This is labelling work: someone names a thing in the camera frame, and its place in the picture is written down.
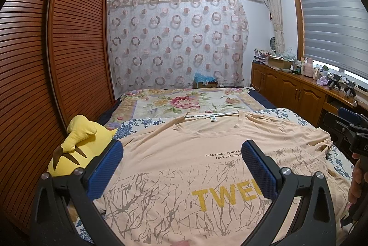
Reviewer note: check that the grey zebra window blind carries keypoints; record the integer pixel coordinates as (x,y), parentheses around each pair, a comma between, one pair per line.
(335,32)

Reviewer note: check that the wooden sideboard cabinet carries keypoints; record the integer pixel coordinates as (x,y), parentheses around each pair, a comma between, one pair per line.
(302,95)

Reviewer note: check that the yellow Pikachu plush toy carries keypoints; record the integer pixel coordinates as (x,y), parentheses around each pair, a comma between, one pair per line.
(86,140)

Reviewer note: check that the cream tied side curtain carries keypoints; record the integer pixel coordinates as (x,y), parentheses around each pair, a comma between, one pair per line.
(276,17)

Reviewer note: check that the brown louvered wardrobe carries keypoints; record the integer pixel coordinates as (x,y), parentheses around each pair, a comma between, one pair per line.
(54,65)

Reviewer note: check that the small white desk fan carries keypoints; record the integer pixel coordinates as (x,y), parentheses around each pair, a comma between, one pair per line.
(273,44)

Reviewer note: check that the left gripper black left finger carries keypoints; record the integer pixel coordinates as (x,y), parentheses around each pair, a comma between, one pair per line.
(51,222)

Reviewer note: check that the pink circle patterned curtain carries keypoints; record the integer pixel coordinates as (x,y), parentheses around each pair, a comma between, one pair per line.
(164,44)

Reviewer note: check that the cardboard box with blue cloth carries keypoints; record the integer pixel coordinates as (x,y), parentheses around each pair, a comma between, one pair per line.
(202,81)

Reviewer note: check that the person right hand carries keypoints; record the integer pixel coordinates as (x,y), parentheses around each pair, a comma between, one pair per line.
(358,178)

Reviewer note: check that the peach printed t-shirt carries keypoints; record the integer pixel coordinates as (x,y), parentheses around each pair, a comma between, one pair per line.
(185,180)

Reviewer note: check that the pink jar on sideboard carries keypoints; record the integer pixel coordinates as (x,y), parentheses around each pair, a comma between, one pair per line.
(308,68)

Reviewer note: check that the cardboard box on sideboard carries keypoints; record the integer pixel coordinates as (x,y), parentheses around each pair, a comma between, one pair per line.
(278,63)

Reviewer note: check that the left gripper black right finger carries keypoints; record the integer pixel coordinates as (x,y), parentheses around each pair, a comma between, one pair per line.
(314,222)

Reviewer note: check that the pink floral bed cover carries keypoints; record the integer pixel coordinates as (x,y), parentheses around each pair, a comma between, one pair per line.
(160,103)

